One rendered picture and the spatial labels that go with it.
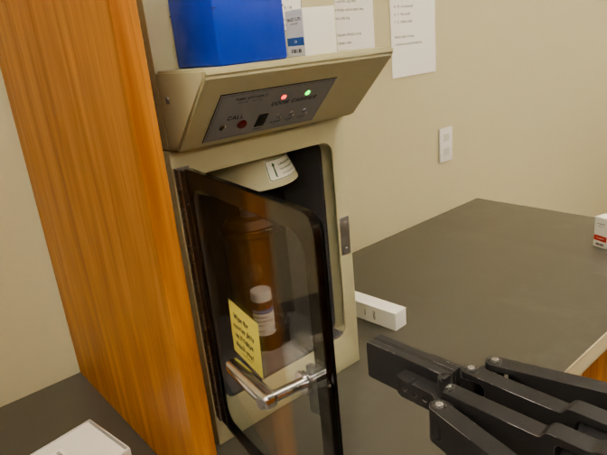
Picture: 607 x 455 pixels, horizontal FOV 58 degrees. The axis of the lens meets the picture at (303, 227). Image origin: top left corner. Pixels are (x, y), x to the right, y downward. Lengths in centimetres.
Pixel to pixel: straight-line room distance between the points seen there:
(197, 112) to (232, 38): 9
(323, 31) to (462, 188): 133
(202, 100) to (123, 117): 9
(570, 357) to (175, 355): 73
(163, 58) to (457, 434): 56
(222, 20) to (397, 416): 65
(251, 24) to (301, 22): 11
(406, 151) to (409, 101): 15
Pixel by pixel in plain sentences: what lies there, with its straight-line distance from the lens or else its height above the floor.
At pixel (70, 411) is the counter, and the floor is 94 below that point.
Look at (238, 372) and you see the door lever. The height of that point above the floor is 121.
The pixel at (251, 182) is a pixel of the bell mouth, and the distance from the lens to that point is 84.
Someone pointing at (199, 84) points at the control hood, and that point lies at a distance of 63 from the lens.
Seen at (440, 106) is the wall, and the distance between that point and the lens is 187.
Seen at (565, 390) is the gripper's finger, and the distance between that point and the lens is 38.
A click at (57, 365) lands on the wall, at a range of 124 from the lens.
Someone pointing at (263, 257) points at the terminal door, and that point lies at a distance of 56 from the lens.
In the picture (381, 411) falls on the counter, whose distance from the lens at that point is 96.
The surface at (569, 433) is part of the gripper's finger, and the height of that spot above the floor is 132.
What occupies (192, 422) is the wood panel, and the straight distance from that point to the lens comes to 76.
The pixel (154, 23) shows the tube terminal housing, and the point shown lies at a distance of 73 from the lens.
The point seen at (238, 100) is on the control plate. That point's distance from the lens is 69.
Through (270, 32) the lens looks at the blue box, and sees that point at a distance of 69.
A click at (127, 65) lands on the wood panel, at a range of 61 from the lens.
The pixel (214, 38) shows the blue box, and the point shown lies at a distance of 65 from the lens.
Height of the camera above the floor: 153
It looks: 19 degrees down
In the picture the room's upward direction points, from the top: 6 degrees counter-clockwise
